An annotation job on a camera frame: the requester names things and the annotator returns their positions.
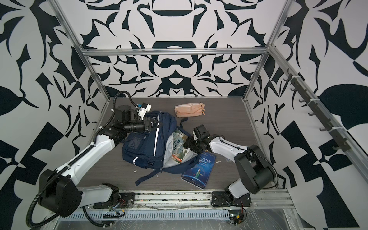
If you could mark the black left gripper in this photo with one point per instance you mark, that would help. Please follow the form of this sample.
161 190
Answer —
147 124

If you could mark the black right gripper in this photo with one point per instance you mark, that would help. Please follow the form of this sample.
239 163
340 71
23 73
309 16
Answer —
189 141

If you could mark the illustrated comic book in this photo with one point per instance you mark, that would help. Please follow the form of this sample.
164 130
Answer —
180 154

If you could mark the blue Little Prince book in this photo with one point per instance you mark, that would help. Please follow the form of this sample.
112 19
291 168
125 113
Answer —
199 174

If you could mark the navy blue backpack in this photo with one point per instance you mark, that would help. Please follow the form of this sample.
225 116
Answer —
154 150

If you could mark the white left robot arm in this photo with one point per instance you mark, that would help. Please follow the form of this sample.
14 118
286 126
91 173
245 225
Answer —
59 191

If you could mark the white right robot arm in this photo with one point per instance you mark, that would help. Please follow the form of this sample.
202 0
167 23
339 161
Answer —
255 171

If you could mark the pink pencil case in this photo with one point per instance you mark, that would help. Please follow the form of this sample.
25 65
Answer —
189 110

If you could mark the small green circuit board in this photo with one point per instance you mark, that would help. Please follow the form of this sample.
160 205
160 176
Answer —
237 217

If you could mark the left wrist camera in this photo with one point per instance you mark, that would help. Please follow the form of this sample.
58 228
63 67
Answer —
142 109

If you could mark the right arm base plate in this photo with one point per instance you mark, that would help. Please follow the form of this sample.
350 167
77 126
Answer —
225 199

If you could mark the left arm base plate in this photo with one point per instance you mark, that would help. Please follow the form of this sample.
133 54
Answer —
117 201

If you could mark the white slotted cable duct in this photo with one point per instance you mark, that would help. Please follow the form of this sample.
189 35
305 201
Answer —
131 215

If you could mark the grey wall hook rack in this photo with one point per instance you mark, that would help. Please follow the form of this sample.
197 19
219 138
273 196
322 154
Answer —
319 110

